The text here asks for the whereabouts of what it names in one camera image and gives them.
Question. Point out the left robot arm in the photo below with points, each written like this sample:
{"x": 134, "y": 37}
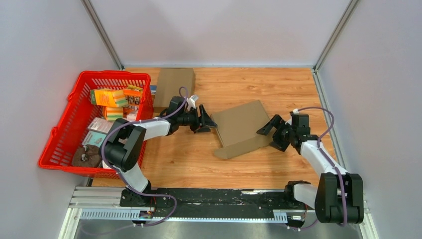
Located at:
{"x": 121, "y": 149}

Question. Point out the cardboard box stack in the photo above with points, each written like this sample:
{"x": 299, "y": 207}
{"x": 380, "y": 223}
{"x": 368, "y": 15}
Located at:
{"x": 237, "y": 129}

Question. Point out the red plastic shopping basket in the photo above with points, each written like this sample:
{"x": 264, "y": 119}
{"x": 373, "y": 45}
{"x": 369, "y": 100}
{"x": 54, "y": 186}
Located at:
{"x": 67, "y": 136}

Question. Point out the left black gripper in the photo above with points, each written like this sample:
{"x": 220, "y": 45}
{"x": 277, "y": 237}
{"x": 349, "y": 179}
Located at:
{"x": 205, "y": 119}

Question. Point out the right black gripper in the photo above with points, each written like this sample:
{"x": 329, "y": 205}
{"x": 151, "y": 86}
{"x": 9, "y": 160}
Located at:
{"x": 276, "y": 121}

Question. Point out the pink packaged item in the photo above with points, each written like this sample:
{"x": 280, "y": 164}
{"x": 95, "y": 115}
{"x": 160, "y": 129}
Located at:
{"x": 100, "y": 125}

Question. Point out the orange sponge pack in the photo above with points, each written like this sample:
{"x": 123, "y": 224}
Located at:
{"x": 108, "y": 98}

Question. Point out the teal packaged item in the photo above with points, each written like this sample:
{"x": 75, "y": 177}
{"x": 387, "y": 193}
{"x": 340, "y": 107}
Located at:
{"x": 94, "y": 138}

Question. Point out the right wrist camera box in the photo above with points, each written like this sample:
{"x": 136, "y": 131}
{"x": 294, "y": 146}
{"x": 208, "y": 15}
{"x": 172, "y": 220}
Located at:
{"x": 295, "y": 117}

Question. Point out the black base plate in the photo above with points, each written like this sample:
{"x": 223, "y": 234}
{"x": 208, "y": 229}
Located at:
{"x": 213, "y": 203}

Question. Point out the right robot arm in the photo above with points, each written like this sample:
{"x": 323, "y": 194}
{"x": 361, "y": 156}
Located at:
{"x": 338, "y": 197}

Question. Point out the orange snack packet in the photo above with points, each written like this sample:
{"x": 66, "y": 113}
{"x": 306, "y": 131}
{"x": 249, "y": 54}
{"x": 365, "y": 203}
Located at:
{"x": 133, "y": 95}

